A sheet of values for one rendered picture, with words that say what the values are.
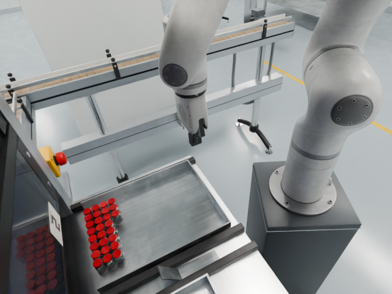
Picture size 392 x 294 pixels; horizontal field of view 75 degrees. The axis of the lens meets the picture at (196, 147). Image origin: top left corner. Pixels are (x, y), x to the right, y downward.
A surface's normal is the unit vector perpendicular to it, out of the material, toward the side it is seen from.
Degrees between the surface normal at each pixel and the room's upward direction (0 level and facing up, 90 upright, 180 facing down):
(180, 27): 66
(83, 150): 90
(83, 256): 0
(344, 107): 81
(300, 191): 90
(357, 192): 0
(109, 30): 90
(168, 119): 90
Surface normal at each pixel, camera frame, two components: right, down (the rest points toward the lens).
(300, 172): -0.67, 0.53
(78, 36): 0.44, 0.58
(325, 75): -0.81, -0.46
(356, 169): -0.07, -0.74
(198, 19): 0.11, 0.25
